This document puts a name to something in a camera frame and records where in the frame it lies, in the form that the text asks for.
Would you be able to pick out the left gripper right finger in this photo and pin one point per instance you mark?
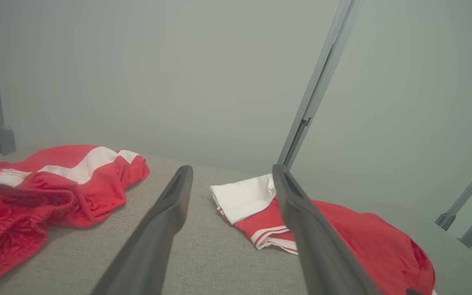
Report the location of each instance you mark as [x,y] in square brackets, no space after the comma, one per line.
[322,262]

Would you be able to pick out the red white printed jersey shirt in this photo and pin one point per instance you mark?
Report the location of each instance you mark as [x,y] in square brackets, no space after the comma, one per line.
[383,246]

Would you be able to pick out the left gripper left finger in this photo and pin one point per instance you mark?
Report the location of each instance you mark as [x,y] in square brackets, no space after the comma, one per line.
[150,254]

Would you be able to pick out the red mesh shorts white stripe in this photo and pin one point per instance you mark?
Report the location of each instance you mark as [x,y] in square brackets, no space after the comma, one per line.
[96,196]

